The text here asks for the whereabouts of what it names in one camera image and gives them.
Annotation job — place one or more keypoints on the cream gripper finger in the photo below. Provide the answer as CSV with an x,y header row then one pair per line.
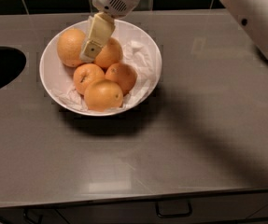
x,y
100,28

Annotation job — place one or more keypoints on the large orange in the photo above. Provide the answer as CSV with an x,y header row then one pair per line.
x,y
69,47

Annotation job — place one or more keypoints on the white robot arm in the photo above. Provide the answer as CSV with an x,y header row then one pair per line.
x,y
251,15

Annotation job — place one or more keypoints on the white ceramic bowl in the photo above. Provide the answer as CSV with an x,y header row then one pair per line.
x,y
55,78

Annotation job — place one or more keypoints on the orange top middle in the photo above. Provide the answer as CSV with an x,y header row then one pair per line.
x,y
111,53

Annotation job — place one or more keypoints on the white crumpled paper liner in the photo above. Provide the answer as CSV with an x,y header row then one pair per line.
x,y
139,59

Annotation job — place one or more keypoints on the orange centre left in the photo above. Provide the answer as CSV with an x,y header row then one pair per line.
x,y
85,74

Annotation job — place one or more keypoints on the orange centre right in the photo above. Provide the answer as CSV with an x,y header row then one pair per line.
x,y
123,74

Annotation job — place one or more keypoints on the orange front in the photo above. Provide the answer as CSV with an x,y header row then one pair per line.
x,y
103,94

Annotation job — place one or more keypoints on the dark round sink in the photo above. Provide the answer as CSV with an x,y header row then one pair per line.
x,y
12,62

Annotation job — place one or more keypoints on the black drawer handle centre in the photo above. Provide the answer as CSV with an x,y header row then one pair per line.
x,y
173,209

